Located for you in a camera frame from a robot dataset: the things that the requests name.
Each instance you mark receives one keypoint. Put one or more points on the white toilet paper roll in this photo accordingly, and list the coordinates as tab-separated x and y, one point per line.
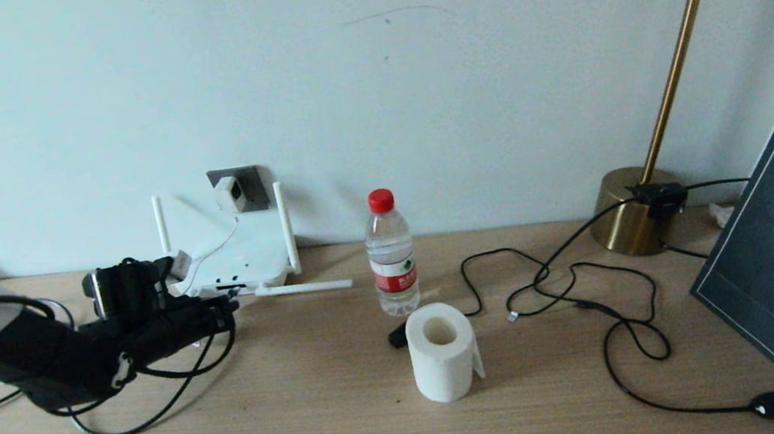
442	368

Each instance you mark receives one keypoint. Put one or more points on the white power adapter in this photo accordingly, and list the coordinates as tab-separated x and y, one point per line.
230	193

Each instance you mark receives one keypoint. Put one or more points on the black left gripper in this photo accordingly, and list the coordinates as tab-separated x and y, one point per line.
183	325

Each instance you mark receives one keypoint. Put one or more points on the white wifi router with antennas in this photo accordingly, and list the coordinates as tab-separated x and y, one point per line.
253	258

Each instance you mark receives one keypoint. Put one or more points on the grey wall socket plate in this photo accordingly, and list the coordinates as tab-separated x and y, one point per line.
258	189

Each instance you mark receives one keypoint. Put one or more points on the brass desk lamp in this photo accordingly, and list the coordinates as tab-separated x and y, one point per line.
622	222

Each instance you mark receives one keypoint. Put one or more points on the clear water bottle red cap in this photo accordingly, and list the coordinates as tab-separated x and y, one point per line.
393	261

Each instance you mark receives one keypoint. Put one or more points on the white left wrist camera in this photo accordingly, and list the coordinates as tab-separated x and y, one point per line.
178	264

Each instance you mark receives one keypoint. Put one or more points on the small white object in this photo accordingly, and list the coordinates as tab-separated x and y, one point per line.
720	215

